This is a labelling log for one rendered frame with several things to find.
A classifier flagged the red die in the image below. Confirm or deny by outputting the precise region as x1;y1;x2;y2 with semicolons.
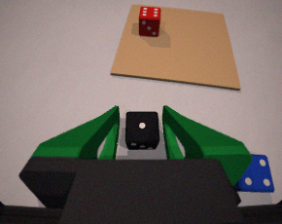
139;7;161;37

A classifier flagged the tan flat mat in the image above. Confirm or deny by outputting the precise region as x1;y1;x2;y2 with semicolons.
111;4;241;91

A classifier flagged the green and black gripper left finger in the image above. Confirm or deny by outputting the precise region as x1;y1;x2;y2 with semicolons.
30;106;120;160

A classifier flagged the black die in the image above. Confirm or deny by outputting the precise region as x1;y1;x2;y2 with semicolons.
125;111;159;150

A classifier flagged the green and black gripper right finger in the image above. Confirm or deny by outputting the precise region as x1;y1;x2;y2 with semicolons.
162;105;253;186

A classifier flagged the blue die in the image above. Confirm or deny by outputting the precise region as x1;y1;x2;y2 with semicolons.
234;154;274;193

